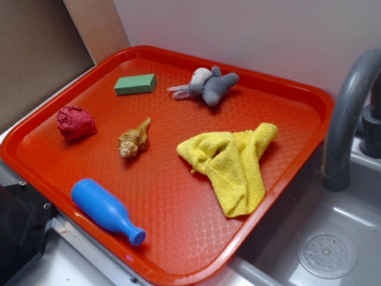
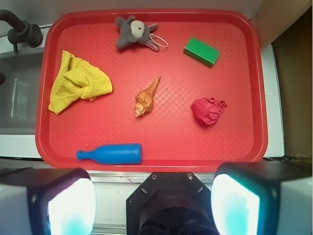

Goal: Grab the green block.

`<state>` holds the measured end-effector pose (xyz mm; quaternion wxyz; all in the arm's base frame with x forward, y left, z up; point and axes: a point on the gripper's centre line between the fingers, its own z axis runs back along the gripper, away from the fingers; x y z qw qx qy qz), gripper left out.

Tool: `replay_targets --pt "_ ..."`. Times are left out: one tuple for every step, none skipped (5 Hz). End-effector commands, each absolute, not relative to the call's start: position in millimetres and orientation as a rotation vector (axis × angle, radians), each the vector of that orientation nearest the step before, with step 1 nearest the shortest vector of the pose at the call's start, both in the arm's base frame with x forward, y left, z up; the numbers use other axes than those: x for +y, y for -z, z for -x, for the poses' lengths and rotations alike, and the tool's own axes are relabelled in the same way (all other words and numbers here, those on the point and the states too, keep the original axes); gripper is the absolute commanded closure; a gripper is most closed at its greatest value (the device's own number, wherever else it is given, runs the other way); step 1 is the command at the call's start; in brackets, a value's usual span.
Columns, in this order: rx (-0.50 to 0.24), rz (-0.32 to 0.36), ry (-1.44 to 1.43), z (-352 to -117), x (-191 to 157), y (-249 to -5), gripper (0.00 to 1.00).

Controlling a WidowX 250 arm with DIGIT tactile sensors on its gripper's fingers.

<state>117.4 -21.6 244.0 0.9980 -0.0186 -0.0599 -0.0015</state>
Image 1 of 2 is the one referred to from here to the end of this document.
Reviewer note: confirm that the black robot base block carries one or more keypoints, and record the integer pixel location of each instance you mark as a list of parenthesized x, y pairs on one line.
[(26, 218)]

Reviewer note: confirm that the green rectangular block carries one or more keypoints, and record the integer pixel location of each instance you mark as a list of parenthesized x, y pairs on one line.
[(135, 84)]

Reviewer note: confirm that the yellow knitted cloth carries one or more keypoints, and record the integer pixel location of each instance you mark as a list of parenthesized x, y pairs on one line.
[(231, 161)]

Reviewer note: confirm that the tan conch seashell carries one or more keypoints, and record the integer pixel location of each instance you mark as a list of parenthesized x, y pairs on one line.
[(134, 140)]

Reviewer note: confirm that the grey plush toy animal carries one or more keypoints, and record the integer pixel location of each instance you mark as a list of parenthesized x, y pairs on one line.
[(210, 85)]

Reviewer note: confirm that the red plastic tray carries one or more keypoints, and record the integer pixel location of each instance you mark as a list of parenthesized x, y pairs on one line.
[(188, 238)]

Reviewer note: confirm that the blue plastic toy bottle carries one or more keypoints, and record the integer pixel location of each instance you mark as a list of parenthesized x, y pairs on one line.
[(106, 210)]

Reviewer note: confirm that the red crumpled ball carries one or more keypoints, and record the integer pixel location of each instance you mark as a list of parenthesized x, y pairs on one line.
[(75, 122)]

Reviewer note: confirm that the grey toy faucet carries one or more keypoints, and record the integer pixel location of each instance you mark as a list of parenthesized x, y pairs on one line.
[(357, 108)]

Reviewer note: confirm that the light wooden board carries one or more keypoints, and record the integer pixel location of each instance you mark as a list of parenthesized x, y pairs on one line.
[(99, 26)]

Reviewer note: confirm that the grey toy sink basin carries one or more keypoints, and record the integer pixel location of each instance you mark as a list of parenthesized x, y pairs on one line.
[(312, 236)]

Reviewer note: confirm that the brown cardboard panel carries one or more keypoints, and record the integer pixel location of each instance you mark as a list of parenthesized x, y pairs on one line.
[(41, 52)]

